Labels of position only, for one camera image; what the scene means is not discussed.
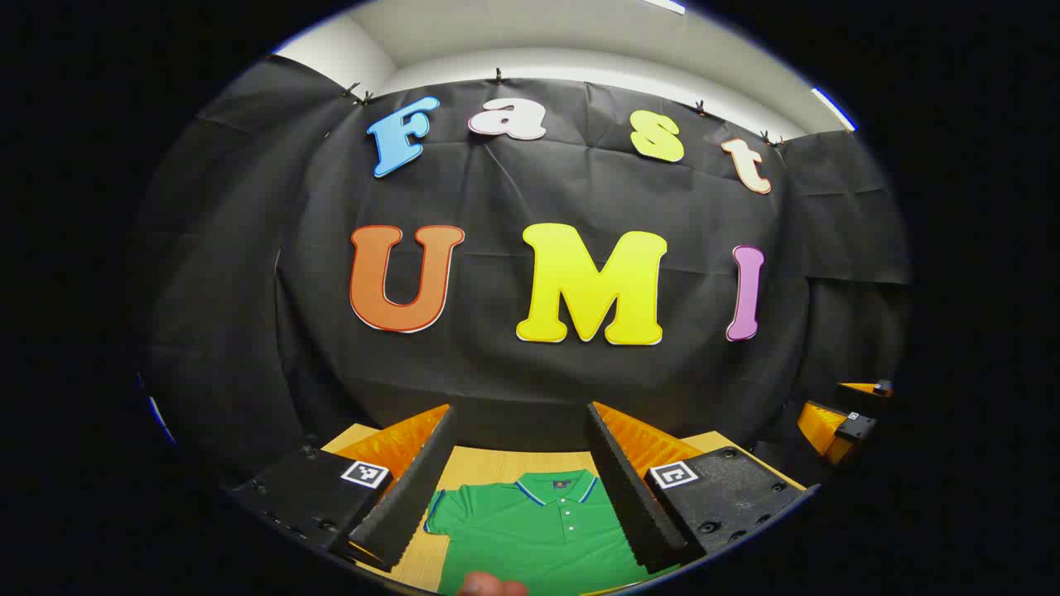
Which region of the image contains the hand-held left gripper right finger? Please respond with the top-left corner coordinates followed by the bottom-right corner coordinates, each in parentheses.
top-left (586, 401), bottom-right (821, 576)

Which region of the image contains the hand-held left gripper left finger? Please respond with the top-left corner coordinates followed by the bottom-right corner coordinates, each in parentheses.
top-left (228, 404), bottom-right (459, 574)

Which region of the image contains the green T-shirt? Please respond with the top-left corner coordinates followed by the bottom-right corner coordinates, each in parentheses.
top-left (424, 469), bottom-right (682, 596)

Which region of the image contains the black backdrop cloth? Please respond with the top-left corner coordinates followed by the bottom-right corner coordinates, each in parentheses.
top-left (137, 54), bottom-right (916, 489)

